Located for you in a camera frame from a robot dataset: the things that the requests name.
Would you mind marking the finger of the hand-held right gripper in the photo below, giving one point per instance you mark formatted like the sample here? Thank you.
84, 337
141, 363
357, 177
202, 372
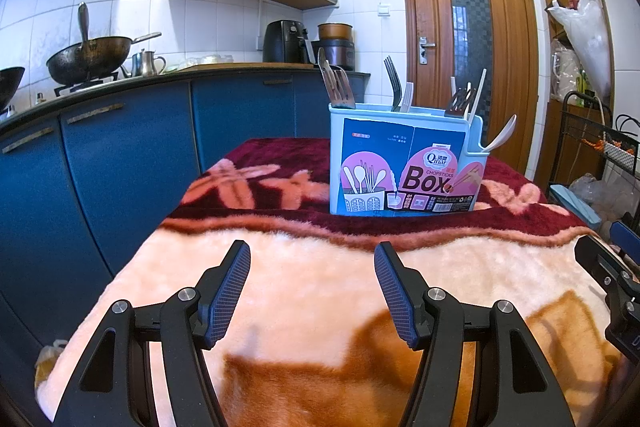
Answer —
600, 262
626, 237

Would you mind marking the white plastic fork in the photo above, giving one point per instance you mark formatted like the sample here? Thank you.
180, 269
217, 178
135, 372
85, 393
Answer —
407, 97

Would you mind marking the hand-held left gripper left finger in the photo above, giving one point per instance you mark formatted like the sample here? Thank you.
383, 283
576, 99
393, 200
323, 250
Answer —
227, 292

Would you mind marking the dark rice cooker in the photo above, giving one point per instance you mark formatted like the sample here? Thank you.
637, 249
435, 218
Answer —
337, 54

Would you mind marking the wall outlet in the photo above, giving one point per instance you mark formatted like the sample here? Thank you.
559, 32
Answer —
259, 43

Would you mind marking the glass bowl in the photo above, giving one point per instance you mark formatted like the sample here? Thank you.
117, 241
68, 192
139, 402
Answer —
210, 59

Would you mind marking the white wall switch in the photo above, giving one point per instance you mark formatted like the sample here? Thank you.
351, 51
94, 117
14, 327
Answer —
384, 9

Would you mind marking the blue base cabinets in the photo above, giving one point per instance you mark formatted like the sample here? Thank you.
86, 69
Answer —
125, 167

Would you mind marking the silver table knife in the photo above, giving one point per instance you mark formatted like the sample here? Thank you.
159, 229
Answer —
324, 67

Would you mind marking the light blue utensil box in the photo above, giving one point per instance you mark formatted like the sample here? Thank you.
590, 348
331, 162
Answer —
380, 142

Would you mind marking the wooden door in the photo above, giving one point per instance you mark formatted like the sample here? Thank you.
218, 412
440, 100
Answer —
425, 107

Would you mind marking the dark metal fork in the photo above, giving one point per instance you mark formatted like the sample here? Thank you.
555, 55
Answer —
460, 104

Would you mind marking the white plastic bag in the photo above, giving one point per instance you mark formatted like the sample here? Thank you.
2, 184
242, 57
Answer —
590, 37

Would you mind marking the light blue lid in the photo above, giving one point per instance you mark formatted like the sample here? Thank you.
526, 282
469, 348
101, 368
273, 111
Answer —
575, 204

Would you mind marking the black air fryer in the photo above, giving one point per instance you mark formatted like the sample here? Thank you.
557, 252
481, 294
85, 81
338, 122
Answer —
282, 42

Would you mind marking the black wok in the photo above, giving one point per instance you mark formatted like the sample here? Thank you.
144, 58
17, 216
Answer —
10, 87

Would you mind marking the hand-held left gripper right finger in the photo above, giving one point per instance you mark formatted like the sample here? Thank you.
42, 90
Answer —
397, 292

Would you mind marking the floral plush blanket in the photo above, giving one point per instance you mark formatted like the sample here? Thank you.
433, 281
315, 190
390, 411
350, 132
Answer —
310, 267

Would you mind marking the clear plastic bag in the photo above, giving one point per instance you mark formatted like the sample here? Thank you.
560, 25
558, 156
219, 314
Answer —
592, 192

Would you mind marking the steel kettle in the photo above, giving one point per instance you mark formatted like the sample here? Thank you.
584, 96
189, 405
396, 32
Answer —
145, 63

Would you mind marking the steel wok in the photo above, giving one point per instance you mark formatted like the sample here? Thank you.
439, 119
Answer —
85, 59

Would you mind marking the black trolley rack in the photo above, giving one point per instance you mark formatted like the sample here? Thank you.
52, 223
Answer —
565, 132

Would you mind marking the brown pot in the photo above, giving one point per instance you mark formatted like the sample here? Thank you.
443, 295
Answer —
335, 32

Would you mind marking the metal ladle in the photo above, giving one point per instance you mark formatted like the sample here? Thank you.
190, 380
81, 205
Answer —
85, 24

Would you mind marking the gas stove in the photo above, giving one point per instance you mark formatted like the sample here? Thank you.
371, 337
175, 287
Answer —
85, 86

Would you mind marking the small seasoning shaker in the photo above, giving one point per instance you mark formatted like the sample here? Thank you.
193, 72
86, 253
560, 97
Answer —
39, 99

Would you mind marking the white plastic spoon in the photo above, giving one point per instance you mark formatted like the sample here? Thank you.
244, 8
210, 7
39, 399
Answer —
502, 134

